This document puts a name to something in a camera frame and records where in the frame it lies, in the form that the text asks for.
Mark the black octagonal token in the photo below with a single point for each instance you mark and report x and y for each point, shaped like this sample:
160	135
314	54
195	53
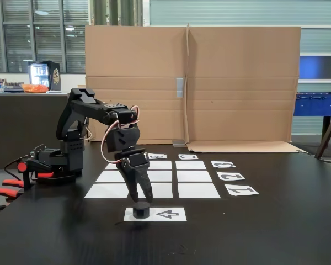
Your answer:
140	212

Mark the white paper grid square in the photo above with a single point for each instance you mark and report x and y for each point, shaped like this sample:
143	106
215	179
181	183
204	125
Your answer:
111	166
198	190
161	176
194	176
110	176
108	190
191	165
161	165
162	191

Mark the paper sheet letter B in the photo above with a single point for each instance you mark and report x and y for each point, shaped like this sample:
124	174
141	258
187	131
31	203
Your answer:
157	156

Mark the white paper arrow sheet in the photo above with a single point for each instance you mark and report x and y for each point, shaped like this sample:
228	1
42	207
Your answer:
168	214

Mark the paper sheet letter C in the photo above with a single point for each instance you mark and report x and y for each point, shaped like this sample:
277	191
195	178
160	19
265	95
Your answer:
188	156

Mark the grey tape piece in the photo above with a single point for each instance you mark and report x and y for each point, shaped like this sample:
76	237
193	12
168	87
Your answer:
178	143

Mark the grey tape strip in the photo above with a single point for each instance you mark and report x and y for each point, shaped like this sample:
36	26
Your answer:
180	87

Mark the brown cardboard box panel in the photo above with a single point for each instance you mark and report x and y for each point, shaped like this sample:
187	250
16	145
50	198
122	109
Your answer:
154	69
242	82

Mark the paper sheet number 3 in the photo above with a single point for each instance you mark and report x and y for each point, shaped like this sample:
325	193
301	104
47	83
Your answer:
223	164

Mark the paper sheet number 2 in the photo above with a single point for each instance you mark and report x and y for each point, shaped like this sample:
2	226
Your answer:
230	176

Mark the black mini fridge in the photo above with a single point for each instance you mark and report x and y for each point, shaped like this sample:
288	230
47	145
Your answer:
54	76

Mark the paper sheet number 1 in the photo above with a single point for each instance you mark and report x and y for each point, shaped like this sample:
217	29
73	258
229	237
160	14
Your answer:
241	190

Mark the orange plastic bag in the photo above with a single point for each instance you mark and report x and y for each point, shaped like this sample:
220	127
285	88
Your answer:
34	88

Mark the orange black table clamp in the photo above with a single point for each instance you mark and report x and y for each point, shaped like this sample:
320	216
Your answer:
22	167

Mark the dark counter cabinet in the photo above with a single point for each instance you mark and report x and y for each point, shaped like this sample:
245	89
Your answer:
13	129

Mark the blue foosball table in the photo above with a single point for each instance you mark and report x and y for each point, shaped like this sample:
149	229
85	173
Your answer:
314	106

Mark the dark slanted wooden beam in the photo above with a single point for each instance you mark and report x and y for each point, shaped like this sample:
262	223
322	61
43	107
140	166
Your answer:
329	132

